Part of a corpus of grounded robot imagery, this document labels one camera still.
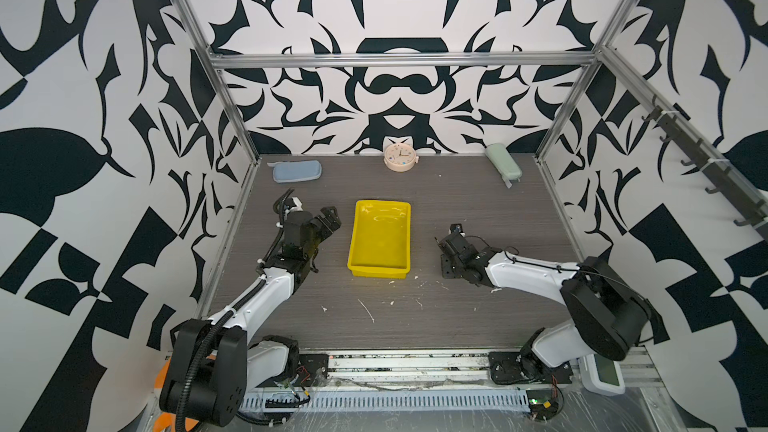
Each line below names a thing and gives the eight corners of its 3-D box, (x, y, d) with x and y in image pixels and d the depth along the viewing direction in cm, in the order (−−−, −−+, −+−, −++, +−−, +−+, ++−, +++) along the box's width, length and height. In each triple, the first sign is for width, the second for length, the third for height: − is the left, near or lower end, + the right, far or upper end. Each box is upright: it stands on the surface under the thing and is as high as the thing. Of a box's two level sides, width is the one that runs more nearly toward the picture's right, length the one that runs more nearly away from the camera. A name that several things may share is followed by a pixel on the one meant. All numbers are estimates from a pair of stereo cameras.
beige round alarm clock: (379, 165, 121) (379, 157, 118) (396, 147, 127) (397, 139, 124) (405, 178, 117) (405, 170, 113) (421, 159, 123) (422, 151, 120)
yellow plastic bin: (349, 279, 91) (346, 267, 85) (354, 212, 107) (352, 198, 100) (412, 279, 91) (414, 268, 85) (408, 212, 107) (410, 198, 100)
